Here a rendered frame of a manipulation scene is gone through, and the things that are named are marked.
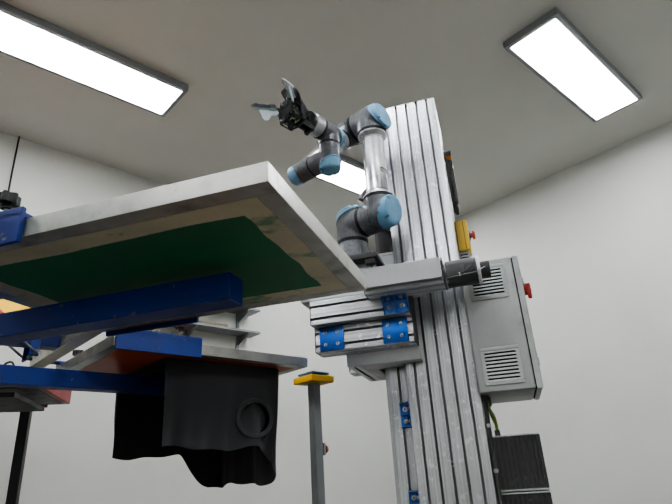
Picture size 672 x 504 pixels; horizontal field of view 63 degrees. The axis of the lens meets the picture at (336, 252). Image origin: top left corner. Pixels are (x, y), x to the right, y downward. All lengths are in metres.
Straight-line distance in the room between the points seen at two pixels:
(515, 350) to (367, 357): 0.51
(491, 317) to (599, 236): 3.14
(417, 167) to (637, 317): 2.90
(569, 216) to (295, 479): 3.29
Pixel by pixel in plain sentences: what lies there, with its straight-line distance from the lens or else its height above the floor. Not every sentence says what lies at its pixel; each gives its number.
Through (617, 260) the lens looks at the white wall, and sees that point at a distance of 4.96.
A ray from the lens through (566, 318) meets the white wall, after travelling 5.05.
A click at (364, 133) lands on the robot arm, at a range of 2.19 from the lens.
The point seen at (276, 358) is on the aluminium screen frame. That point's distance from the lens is 2.18.
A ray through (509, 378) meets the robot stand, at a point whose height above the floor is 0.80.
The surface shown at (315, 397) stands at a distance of 2.47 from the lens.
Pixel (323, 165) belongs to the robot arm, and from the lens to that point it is 1.89.
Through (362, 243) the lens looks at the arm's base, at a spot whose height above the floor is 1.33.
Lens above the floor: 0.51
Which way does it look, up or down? 23 degrees up
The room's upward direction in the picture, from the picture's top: 4 degrees counter-clockwise
